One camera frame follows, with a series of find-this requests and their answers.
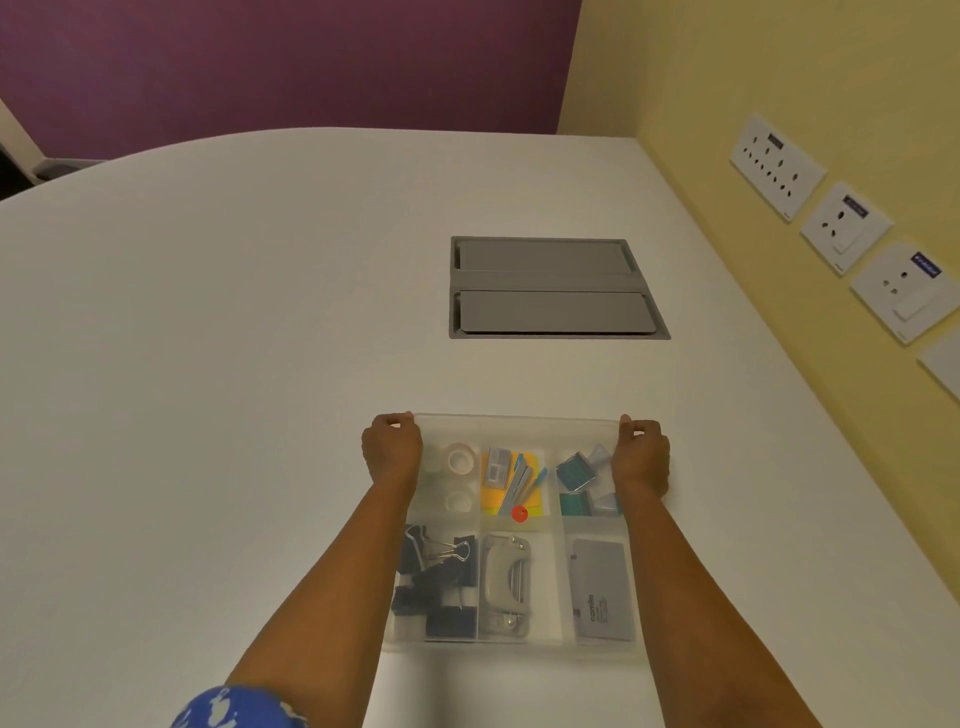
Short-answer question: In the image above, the person's left hand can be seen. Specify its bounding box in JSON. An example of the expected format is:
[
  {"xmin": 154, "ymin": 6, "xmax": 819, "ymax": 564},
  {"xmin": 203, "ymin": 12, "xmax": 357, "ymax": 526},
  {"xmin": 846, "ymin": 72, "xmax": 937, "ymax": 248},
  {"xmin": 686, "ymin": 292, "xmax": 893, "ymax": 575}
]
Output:
[{"xmin": 361, "ymin": 411, "xmax": 424, "ymax": 490}]

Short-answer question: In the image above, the person's right hand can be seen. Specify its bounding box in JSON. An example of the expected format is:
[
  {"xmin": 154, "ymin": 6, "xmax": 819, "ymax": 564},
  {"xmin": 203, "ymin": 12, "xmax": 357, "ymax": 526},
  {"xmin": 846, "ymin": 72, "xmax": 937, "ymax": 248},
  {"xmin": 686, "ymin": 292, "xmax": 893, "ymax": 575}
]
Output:
[{"xmin": 610, "ymin": 414, "xmax": 672, "ymax": 501}]

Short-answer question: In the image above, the clear plastic organizer tray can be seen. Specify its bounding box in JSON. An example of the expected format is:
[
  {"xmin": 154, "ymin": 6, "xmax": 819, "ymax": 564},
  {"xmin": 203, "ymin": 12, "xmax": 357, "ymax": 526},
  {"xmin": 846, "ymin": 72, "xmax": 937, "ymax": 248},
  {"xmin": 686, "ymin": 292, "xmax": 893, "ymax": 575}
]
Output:
[{"xmin": 381, "ymin": 412, "xmax": 651, "ymax": 666}]

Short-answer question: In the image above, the person's right forearm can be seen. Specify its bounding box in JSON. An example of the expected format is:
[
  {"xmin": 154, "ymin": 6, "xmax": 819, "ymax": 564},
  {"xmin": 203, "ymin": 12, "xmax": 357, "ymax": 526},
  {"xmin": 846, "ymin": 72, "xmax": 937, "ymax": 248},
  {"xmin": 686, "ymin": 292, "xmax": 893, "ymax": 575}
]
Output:
[{"xmin": 613, "ymin": 481, "xmax": 824, "ymax": 728}]

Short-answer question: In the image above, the person's left forearm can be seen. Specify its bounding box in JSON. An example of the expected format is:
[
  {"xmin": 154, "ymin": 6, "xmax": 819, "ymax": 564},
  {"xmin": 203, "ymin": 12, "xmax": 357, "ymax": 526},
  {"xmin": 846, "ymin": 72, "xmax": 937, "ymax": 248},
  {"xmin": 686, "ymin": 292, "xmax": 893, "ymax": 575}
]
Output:
[{"xmin": 225, "ymin": 477, "xmax": 420, "ymax": 728}]

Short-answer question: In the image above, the blue pen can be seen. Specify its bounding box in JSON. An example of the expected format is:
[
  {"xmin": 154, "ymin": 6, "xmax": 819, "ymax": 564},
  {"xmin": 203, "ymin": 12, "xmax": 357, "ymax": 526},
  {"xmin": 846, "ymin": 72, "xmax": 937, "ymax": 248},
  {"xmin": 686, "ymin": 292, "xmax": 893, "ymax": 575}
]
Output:
[{"xmin": 513, "ymin": 466, "xmax": 549, "ymax": 513}]

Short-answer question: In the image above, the yellow sticky note pad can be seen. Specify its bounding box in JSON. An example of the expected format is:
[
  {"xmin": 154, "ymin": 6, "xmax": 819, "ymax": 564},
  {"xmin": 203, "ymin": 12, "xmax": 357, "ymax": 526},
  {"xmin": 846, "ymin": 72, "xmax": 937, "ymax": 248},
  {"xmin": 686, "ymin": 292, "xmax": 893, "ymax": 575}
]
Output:
[{"xmin": 480, "ymin": 450, "xmax": 544, "ymax": 519}]

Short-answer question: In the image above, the grey flat case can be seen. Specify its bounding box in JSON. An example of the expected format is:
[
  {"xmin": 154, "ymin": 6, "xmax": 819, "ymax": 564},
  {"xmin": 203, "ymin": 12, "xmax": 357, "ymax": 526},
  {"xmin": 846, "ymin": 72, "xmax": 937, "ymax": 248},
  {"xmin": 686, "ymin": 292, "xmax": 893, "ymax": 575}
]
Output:
[{"xmin": 567, "ymin": 537, "xmax": 638, "ymax": 644}]

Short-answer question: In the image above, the pile of black binder clips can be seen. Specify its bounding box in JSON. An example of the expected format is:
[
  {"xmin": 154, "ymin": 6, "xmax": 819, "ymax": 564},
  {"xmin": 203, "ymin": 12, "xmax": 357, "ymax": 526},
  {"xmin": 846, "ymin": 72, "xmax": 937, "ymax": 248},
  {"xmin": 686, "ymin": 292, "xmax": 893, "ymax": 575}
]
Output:
[{"xmin": 390, "ymin": 524, "xmax": 480, "ymax": 642}]

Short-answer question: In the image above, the grey hole punch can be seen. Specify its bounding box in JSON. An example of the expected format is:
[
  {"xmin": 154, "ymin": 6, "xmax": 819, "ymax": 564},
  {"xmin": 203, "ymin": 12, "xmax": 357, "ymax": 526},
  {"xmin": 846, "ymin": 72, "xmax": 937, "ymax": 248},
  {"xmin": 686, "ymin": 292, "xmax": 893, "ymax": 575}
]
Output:
[{"xmin": 479, "ymin": 533, "xmax": 533, "ymax": 640}]

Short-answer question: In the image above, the blue patterned sleeve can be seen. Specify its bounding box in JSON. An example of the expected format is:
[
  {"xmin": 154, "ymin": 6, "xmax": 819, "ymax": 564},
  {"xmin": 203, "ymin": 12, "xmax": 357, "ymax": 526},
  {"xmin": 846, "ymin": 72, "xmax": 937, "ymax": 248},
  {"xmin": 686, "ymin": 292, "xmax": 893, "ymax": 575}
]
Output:
[{"xmin": 170, "ymin": 685, "xmax": 309, "ymax": 728}]

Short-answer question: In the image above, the grey table cable hatch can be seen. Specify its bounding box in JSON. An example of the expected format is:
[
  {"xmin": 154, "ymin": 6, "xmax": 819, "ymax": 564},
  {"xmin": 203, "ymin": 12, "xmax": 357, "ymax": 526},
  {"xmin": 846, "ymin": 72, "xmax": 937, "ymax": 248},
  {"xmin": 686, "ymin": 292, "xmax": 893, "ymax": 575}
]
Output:
[{"xmin": 449, "ymin": 236, "xmax": 672, "ymax": 342}]

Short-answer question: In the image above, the white wall socket with switch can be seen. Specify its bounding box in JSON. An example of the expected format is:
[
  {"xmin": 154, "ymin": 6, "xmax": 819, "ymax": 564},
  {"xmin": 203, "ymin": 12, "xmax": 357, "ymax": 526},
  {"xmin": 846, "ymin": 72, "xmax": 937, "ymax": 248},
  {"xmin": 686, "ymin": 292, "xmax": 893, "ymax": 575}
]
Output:
[
  {"xmin": 799, "ymin": 180, "xmax": 895, "ymax": 276},
  {"xmin": 849, "ymin": 241, "xmax": 960, "ymax": 346}
]

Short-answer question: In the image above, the wide white wall socket plate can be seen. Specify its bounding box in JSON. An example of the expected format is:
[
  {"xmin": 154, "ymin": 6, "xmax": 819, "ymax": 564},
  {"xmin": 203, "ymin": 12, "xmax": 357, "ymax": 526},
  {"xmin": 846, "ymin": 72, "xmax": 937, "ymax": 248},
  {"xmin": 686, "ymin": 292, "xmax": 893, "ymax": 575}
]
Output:
[{"xmin": 729, "ymin": 113, "xmax": 828, "ymax": 223}]

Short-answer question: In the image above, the plain white wall plate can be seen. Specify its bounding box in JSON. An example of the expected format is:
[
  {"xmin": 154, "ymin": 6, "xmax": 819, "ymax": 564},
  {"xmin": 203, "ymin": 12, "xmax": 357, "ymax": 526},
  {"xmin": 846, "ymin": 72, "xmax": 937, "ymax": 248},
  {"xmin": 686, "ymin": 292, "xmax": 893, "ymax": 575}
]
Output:
[{"xmin": 916, "ymin": 330, "xmax": 960, "ymax": 402}]

